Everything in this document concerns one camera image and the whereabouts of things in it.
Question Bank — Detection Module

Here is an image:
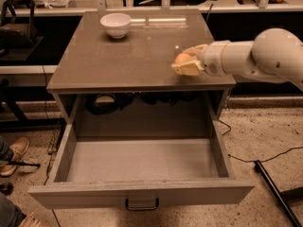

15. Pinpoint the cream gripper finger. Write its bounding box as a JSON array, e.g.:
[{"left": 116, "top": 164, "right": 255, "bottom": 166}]
[
  {"left": 183, "top": 44, "right": 207, "bottom": 57},
  {"left": 171, "top": 57, "right": 204, "bottom": 77}
]

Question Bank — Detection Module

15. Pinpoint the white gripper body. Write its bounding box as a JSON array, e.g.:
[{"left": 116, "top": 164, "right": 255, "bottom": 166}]
[{"left": 200, "top": 41, "right": 229, "bottom": 77}]

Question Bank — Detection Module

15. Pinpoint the orange fruit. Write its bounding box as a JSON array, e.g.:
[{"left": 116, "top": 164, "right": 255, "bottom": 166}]
[{"left": 174, "top": 53, "right": 191, "bottom": 63}]

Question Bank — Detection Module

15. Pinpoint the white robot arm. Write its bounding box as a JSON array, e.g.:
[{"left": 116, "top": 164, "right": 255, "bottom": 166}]
[{"left": 171, "top": 28, "right": 303, "bottom": 90}]

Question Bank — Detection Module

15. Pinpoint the brown cabinet with counter top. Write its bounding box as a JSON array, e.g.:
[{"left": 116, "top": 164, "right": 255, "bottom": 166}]
[{"left": 47, "top": 9, "right": 235, "bottom": 117}]

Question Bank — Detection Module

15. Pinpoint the open grey top drawer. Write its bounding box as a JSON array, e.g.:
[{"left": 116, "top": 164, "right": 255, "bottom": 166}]
[{"left": 27, "top": 93, "right": 255, "bottom": 210}]

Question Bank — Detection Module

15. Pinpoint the white ceramic bowl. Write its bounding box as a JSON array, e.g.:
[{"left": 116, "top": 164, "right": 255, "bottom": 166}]
[{"left": 100, "top": 13, "right": 131, "bottom": 39}]

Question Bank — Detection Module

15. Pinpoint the black metal stand leg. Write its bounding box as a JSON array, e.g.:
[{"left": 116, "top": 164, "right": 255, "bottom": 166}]
[{"left": 254, "top": 160, "right": 303, "bottom": 227}]

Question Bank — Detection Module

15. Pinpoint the dark chair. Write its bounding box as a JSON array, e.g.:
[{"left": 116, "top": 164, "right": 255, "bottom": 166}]
[{"left": 0, "top": 0, "right": 44, "bottom": 61}]

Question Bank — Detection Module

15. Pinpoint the tan shoe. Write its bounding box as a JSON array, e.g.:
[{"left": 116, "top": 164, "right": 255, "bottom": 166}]
[{"left": 0, "top": 136, "right": 29, "bottom": 177}]

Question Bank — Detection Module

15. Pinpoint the person's jeans leg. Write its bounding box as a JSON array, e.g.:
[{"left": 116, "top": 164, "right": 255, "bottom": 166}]
[{"left": 0, "top": 194, "right": 26, "bottom": 227}]

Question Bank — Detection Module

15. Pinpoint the black floor cable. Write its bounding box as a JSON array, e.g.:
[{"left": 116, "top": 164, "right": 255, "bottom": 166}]
[{"left": 218, "top": 119, "right": 303, "bottom": 164}]

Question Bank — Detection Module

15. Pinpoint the black drawer handle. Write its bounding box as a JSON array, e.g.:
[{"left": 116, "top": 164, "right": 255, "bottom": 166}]
[{"left": 125, "top": 198, "right": 160, "bottom": 212}]

